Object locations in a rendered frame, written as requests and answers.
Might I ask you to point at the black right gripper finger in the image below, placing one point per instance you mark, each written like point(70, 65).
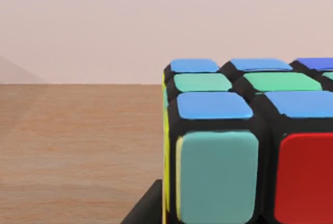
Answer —
point(150, 205)

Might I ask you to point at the multicoloured puzzle cube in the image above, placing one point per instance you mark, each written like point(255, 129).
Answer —
point(234, 141)

